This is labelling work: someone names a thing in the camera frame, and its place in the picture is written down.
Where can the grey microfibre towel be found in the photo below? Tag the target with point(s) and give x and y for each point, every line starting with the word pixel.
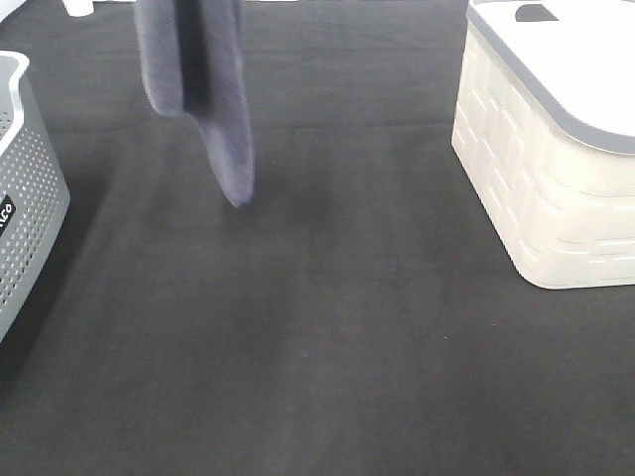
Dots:
pixel 192 64

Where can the black table cloth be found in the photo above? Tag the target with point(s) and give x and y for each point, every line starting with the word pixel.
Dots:
pixel 359 317

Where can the cream plastic storage basket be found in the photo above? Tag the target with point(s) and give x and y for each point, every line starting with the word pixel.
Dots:
pixel 544 129

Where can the grey perforated plastic basket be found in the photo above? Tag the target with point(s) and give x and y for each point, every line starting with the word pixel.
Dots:
pixel 34 194

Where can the white cylindrical object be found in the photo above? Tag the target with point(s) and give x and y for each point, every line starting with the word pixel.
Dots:
pixel 78 8

